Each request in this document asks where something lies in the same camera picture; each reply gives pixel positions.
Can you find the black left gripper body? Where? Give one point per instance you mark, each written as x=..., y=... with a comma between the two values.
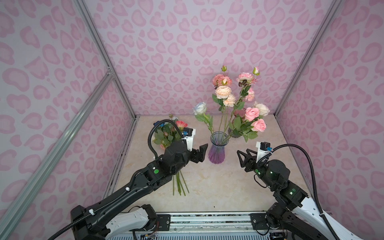
x=193, y=155

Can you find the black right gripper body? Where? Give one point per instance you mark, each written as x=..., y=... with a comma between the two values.
x=252, y=162

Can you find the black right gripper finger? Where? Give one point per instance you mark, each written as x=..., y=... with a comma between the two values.
x=251, y=153
x=242, y=158

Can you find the purple blue glass vase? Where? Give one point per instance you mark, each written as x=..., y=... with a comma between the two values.
x=219, y=140

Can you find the pink double rose stem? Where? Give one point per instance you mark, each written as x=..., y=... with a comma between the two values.
x=232, y=130

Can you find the pale blue white rose stem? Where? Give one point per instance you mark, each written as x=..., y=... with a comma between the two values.
x=200, y=112

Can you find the peach rose stem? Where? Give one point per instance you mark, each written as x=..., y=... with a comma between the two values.
x=226, y=101

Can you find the pink multi bloom rose stem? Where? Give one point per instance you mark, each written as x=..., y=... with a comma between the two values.
x=247, y=94

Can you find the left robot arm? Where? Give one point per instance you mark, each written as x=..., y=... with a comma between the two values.
x=90, y=223

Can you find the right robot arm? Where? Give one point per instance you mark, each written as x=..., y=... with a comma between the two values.
x=294, y=210

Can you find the flower bunch on table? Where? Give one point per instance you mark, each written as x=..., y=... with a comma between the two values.
x=164, y=136

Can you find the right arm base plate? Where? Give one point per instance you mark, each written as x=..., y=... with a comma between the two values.
x=259, y=222

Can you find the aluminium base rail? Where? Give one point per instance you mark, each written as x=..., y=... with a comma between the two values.
x=139, y=225

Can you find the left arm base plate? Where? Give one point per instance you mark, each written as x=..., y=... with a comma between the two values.
x=164, y=222

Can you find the aluminium frame post left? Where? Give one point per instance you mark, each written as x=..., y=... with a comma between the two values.
x=91, y=27

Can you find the aluminium frame post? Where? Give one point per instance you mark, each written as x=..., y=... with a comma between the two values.
x=91, y=27
x=325, y=24

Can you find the aluminium frame post right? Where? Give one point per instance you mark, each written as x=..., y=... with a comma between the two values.
x=325, y=24

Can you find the aluminium diagonal frame bar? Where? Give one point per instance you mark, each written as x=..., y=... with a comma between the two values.
x=20, y=205

